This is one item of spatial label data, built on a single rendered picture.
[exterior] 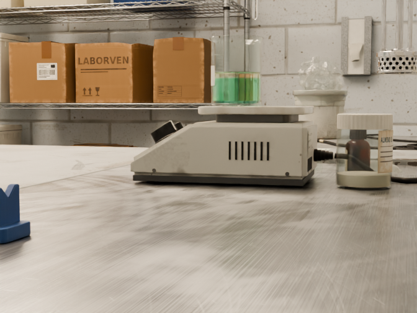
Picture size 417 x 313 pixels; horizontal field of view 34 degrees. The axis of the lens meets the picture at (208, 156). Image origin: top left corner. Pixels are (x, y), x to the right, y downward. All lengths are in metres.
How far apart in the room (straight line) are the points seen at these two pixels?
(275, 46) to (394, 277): 2.89
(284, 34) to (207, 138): 2.50
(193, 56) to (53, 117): 0.99
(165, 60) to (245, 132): 2.26
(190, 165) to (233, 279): 0.41
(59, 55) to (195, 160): 2.45
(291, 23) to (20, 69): 1.27
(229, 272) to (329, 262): 0.06
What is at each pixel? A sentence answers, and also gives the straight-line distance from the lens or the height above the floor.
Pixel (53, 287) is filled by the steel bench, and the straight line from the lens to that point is 0.35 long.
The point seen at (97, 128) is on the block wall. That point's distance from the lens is 3.51.
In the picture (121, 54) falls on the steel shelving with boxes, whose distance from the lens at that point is 3.07.
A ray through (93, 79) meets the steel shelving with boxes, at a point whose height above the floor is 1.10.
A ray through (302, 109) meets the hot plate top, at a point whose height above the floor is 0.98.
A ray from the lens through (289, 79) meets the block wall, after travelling 3.21.
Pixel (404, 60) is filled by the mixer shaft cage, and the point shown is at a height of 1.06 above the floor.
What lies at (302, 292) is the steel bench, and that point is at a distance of 0.34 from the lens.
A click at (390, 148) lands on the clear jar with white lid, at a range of 0.74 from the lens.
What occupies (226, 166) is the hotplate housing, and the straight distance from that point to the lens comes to 0.74.
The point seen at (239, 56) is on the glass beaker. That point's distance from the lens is 0.78.
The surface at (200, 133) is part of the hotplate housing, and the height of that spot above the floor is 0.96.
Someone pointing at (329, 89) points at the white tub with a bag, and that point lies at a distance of 1.77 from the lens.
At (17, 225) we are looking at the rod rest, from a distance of 0.47.
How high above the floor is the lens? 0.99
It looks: 4 degrees down
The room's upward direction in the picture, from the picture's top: straight up
